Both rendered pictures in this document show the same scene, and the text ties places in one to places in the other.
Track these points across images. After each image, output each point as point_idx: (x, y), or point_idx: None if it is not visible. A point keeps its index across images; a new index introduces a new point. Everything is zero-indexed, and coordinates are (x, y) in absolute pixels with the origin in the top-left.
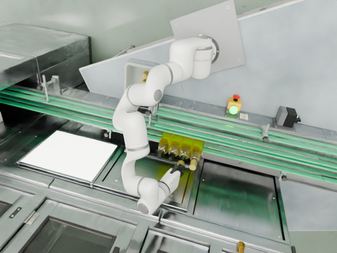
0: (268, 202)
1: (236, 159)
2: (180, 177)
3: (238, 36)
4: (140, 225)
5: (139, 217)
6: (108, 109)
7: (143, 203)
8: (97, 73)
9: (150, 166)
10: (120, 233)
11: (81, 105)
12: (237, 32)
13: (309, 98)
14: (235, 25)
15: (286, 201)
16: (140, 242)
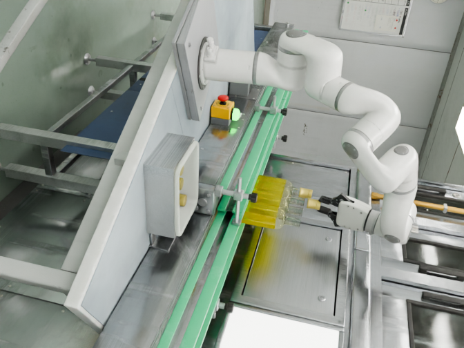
0: (301, 168)
1: (266, 161)
2: (293, 228)
3: (215, 16)
4: (384, 273)
5: (373, 275)
6: (182, 285)
7: (411, 228)
8: (107, 266)
9: (277, 259)
10: (399, 295)
11: (172, 335)
12: (214, 11)
13: (237, 49)
14: (213, 3)
15: None
16: (407, 272)
